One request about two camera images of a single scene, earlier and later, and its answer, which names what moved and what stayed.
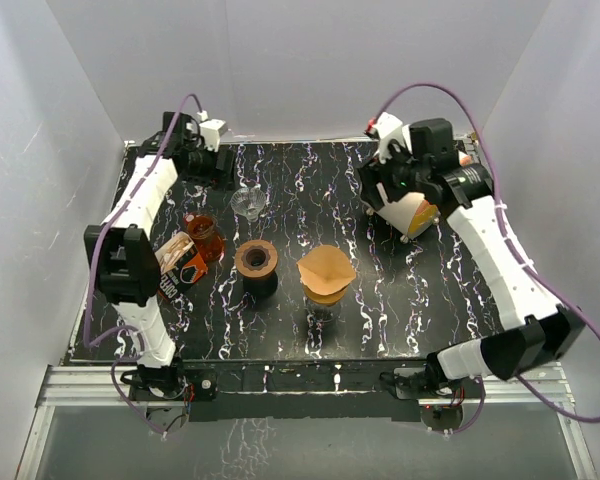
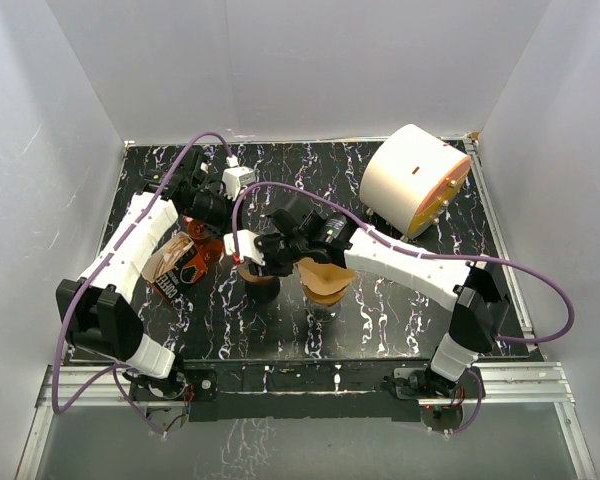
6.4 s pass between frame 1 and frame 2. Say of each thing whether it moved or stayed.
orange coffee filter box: stayed
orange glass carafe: stayed
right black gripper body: moved
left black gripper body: moved
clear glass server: stayed
